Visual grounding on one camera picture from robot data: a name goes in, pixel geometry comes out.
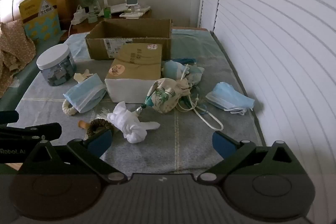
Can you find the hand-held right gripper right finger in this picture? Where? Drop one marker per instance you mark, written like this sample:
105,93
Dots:
223,144

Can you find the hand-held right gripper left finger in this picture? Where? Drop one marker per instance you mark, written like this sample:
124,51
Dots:
99,141

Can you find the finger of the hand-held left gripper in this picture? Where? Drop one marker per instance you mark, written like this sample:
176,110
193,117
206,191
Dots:
9,117
50,129

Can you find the brown braided fringed coaster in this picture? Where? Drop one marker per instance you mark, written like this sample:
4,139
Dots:
95,123

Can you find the small orange soft cylinder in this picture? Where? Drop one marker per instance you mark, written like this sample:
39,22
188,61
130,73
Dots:
82,123

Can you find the white cloth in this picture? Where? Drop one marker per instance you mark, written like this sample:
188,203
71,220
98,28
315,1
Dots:
128,124

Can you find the blue face mask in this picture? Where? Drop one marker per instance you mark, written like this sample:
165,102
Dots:
228,98
84,94

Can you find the cream plastic clip object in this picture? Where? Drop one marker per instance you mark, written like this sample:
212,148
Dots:
82,76

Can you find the light blue cloth pouch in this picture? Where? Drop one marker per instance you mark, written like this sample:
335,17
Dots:
173,69

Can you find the cardboard box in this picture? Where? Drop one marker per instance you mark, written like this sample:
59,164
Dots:
97,48

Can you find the plastic jar with white lid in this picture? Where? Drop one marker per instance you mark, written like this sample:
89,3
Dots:
56,71

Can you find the brown floral cloth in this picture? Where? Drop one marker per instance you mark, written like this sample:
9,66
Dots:
13,50

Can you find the kraft paper tissue pack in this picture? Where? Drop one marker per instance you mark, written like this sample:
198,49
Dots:
136,66

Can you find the yellow printed bag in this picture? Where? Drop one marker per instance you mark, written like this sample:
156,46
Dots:
39,19

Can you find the wooden nightstand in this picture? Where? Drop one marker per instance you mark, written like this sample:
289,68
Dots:
78,28

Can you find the white power strip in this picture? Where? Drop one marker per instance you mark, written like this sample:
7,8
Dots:
78,15

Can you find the small clear cup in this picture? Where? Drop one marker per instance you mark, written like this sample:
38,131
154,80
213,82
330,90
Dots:
92,18

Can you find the white louvered doors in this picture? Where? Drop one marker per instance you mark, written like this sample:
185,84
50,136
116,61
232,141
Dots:
275,29

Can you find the green bottle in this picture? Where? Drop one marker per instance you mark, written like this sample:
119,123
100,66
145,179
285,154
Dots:
107,11

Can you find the white router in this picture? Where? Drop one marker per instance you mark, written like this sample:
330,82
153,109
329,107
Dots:
118,8

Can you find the wooden bed frame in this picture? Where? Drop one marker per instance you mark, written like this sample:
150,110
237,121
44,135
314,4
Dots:
189,28

